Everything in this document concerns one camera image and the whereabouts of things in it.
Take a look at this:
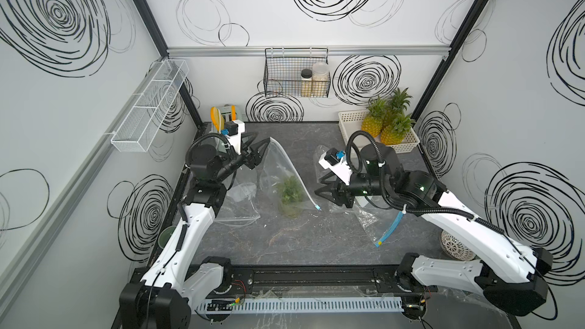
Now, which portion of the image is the black wire basket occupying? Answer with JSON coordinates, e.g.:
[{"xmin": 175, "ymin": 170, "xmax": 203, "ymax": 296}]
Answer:
[{"xmin": 263, "ymin": 47, "xmax": 332, "ymax": 97}]

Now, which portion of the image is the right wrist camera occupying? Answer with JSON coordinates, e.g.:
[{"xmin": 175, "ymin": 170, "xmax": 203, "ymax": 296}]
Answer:
[{"xmin": 319, "ymin": 148, "xmax": 353, "ymax": 186}]

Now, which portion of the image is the white plastic basket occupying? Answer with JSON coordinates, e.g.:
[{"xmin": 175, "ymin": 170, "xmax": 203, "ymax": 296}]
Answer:
[{"xmin": 338, "ymin": 109, "xmax": 420, "ymax": 154}]

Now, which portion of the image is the grey cable duct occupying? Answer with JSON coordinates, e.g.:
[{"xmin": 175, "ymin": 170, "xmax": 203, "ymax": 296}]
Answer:
[{"xmin": 195, "ymin": 297, "xmax": 404, "ymax": 315}]

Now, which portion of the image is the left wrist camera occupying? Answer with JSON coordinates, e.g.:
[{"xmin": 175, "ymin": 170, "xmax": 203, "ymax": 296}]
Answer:
[{"xmin": 221, "ymin": 120, "xmax": 245, "ymax": 155}]

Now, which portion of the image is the pineapple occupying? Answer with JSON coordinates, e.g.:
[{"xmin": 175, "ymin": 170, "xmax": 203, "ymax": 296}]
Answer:
[
  {"xmin": 275, "ymin": 176, "xmax": 305, "ymax": 219},
  {"xmin": 361, "ymin": 97, "xmax": 387, "ymax": 137},
  {"xmin": 387, "ymin": 88, "xmax": 412, "ymax": 119},
  {"xmin": 380, "ymin": 113, "xmax": 414, "ymax": 146}
]

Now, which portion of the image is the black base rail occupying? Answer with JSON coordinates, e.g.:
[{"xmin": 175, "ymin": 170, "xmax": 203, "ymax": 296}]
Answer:
[{"xmin": 204, "ymin": 257, "xmax": 438, "ymax": 295}]

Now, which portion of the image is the yellow toast slice left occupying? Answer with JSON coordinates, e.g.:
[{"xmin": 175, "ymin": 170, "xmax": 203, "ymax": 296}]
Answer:
[{"xmin": 210, "ymin": 107, "xmax": 225, "ymax": 133}]

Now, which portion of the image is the green cup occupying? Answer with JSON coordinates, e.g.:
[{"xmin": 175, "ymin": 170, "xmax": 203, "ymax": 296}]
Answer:
[{"xmin": 157, "ymin": 225, "xmax": 176, "ymax": 249}]

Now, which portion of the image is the mint green toaster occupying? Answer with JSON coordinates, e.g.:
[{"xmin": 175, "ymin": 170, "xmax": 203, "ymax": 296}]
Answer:
[{"xmin": 212, "ymin": 104, "xmax": 247, "ymax": 133}]

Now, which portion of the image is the white lid jar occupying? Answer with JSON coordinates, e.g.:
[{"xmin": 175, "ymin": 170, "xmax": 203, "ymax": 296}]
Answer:
[{"xmin": 312, "ymin": 62, "xmax": 330, "ymax": 97}]

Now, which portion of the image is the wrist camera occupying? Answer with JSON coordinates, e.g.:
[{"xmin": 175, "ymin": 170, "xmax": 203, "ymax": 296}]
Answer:
[
  {"xmin": 319, "ymin": 148, "xmax": 353, "ymax": 186},
  {"xmin": 221, "ymin": 120, "xmax": 245, "ymax": 155}
]

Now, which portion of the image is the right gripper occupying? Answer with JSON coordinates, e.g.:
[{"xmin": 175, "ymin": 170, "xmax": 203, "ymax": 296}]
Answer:
[{"xmin": 312, "ymin": 168, "xmax": 390, "ymax": 207}]

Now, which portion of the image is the black lid spice jar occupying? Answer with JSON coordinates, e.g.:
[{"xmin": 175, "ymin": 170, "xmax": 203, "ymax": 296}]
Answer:
[{"xmin": 301, "ymin": 69, "xmax": 313, "ymax": 97}]

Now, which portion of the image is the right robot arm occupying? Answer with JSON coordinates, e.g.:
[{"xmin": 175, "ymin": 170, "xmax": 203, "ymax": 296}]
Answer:
[{"xmin": 315, "ymin": 130, "xmax": 552, "ymax": 316}]

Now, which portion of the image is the white woven ball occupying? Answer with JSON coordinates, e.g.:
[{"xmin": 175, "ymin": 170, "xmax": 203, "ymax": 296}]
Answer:
[{"xmin": 440, "ymin": 231, "xmax": 476, "ymax": 261}]

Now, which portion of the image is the white wire shelf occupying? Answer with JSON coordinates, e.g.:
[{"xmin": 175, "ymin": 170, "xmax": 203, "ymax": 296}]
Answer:
[{"xmin": 111, "ymin": 59, "xmax": 189, "ymax": 153}]

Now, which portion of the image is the zip-top bag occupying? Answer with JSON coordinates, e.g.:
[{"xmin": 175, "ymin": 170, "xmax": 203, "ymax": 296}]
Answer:
[
  {"xmin": 215, "ymin": 183, "xmax": 261, "ymax": 227},
  {"xmin": 313, "ymin": 145, "xmax": 331, "ymax": 181},
  {"xmin": 353, "ymin": 197, "xmax": 405, "ymax": 248},
  {"xmin": 258, "ymin": 138, "xmax": 321, "ymax": 219}
]

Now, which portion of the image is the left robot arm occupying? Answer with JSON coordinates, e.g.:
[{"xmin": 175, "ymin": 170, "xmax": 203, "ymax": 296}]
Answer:
[{"xmin": 119, "ymin": 133, "xmax": 271, "ymax": 328}]

